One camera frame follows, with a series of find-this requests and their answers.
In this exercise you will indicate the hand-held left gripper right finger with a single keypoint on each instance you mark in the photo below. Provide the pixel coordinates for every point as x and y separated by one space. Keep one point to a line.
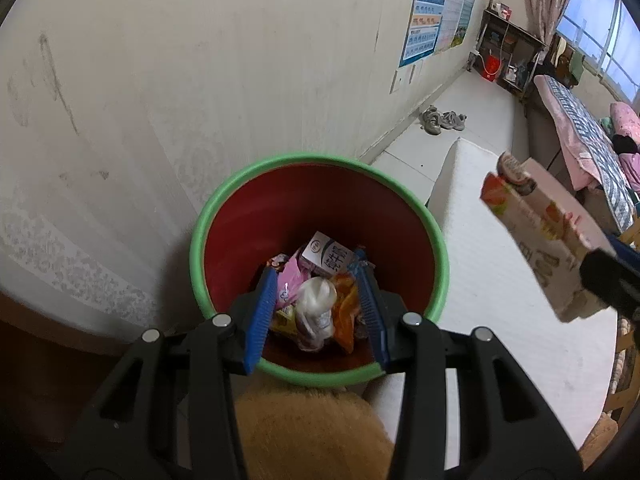
372 320

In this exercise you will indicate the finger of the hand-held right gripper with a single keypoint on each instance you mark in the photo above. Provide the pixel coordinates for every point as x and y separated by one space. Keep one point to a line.
625 251
610 280

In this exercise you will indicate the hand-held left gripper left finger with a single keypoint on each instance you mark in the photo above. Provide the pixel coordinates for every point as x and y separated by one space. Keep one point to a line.
260 320

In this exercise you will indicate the yellow brown snack wrapper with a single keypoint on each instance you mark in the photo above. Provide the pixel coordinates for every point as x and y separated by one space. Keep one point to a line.
282 321

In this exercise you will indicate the orange snack wrapper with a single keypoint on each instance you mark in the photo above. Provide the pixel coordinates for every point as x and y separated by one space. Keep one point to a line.
345 315

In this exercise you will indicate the pink snack packet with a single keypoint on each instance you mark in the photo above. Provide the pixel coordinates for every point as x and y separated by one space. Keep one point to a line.
290 280

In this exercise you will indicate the clear plastic wrapper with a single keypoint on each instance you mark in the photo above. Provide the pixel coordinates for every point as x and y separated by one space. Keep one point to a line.
315 305

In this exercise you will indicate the blue white milk carton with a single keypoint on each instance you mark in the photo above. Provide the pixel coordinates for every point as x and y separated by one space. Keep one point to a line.
322 252

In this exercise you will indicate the orange print cardboard carton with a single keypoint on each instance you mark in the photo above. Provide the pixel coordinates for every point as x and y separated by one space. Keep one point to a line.
540 230

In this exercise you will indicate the green rimmed red bin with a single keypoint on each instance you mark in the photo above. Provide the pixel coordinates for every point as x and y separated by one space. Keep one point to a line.
300 200

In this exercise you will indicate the bed with plaid blanket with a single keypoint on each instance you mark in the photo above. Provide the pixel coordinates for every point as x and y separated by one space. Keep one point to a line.
600 150

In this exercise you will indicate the black cloth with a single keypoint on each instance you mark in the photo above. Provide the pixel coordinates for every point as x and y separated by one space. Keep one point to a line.
625 144

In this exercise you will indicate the pink pillow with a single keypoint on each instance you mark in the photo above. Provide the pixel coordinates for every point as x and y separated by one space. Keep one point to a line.
627 120

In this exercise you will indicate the pink bed sheet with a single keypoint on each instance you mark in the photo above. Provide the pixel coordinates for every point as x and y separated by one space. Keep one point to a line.
565 125

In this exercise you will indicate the hung dark clothes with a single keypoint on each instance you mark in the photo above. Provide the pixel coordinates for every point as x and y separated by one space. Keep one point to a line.
565 60

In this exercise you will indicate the grey shoe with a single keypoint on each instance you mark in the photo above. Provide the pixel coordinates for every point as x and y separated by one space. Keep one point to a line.
431 121
452 121

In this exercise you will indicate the red bucket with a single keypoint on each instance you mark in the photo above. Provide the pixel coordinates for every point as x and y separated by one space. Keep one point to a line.
491 69

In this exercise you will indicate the window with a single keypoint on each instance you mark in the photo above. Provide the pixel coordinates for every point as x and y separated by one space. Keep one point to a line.
600 20

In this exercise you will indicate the dark wooden shelf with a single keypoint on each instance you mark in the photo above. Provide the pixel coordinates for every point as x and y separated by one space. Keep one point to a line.
505 20

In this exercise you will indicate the small red box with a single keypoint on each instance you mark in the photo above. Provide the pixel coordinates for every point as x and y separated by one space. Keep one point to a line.
501 8

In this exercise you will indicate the green wall poster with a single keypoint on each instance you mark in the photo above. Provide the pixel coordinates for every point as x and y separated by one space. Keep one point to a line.
471 5

